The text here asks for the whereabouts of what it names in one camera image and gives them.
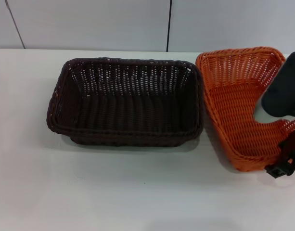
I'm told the orange woven basket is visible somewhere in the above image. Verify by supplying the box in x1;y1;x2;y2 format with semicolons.
195;46;295;173

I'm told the dark brown woven basket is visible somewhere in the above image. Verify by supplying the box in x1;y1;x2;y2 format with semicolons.
46;56;205;148

